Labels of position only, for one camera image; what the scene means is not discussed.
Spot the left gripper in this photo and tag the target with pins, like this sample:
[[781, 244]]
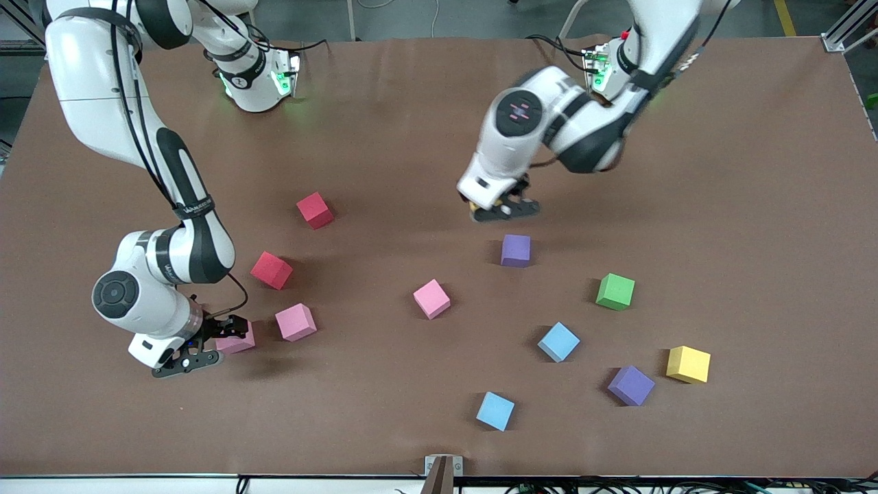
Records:
[[520, 187]]

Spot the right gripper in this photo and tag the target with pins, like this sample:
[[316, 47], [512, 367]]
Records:
[[218, 325]]

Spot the pink foam block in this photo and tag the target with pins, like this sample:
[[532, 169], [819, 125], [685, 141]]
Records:
[[295, 322], [431, 299], [241, 344]]

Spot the purple foam block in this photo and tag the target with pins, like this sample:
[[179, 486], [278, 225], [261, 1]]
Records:
[[630, 385], [515, 251]]

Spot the green foam block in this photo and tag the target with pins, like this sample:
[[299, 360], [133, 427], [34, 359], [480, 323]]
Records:
[[615, 291]]

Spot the red foam block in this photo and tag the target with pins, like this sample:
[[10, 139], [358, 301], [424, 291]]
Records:
[[271, 270], [315, 211]]

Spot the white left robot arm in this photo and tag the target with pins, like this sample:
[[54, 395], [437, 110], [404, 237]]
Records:
[[583, 116]]

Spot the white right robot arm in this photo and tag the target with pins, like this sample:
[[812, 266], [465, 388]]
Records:
[[103, 103]]

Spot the brown table cover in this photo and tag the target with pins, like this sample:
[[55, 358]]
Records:
[[411, 103]]

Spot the blue foam block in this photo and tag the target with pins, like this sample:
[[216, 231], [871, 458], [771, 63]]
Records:
[[558, 342], [495, 412]]

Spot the thin metal pole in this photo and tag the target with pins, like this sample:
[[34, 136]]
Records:
[[351, 20]]

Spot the small green object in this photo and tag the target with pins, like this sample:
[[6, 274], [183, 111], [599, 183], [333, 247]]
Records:
[[872, 101]]

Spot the metal table bracket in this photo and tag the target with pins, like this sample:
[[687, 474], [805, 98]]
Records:
[[444, 473]]

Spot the aluminium frame profile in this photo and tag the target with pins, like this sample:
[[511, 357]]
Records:
[[31, 48], [847, 31]]

